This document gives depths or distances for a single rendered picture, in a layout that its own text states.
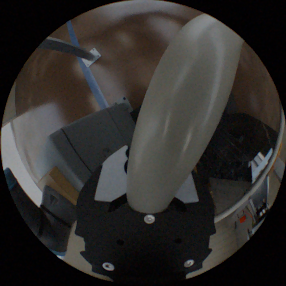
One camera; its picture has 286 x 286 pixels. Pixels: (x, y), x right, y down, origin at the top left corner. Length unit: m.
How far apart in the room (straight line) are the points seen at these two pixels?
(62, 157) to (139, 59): 1.00
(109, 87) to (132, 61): 0.35
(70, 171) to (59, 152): 0.06
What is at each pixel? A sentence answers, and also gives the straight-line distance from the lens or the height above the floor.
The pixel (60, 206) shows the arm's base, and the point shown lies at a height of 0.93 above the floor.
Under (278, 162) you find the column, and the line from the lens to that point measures 1.78.
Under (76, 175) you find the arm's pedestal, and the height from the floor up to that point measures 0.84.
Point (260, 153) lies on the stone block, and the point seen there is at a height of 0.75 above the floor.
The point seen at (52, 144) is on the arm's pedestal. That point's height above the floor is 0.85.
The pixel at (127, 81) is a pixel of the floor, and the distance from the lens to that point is 1.02.
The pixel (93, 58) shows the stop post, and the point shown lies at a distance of 1.26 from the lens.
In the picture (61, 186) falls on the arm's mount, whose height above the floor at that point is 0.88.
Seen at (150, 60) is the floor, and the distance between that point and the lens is 1.06.
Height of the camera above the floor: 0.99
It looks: 64 degrees down
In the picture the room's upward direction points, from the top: 173 degrees counter-clockwise
